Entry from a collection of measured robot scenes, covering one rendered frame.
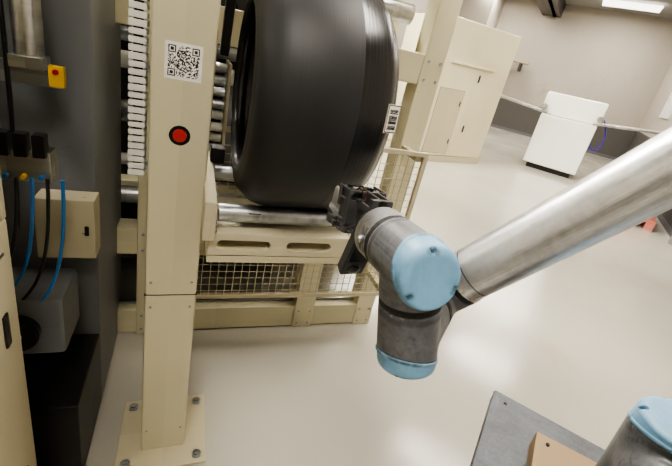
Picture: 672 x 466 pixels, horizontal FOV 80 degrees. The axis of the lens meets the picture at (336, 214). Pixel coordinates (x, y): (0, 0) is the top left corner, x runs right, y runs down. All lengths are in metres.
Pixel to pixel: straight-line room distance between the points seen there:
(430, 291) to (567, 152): 7.79
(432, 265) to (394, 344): 0.13
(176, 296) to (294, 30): 0.75
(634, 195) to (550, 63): 13.24
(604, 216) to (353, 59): 0.51
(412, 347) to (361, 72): 0.52
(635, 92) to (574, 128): 5.71
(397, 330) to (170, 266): 0.72
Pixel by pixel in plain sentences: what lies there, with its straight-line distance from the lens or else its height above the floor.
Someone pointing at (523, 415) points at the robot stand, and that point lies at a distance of 1.18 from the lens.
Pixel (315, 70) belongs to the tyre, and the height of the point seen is 1.27.
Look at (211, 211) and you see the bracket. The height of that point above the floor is 0.93.
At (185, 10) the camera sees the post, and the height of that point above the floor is 1.32.
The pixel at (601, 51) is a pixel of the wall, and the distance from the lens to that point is 13.80.
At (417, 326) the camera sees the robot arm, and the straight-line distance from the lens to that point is 0.56.
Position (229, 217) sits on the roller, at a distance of 0.98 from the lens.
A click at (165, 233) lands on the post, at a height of 0.81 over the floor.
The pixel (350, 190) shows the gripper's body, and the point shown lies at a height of 1.10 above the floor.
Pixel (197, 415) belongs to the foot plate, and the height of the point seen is 0.01.
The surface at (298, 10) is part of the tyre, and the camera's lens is 0.84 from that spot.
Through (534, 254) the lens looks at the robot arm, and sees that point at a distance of 0.62.
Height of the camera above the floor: 1.32
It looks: 22 degrees down
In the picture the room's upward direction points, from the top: 13 degrees clockwise
